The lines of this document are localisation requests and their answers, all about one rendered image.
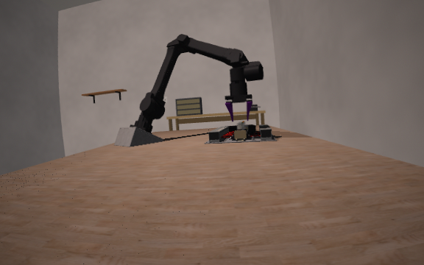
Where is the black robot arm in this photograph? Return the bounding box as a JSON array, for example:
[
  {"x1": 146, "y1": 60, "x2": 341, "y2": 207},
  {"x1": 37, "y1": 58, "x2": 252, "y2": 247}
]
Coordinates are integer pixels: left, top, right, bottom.
[{"x1": 130, "y1": 34, "x2": 264, "y2": 134}]

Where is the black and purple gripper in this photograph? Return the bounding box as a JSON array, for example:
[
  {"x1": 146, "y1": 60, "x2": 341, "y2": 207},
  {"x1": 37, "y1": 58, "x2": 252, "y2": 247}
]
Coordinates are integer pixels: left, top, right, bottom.
[{"x1": 225, "y1": 81, "x2": 252, "y2": 121}]

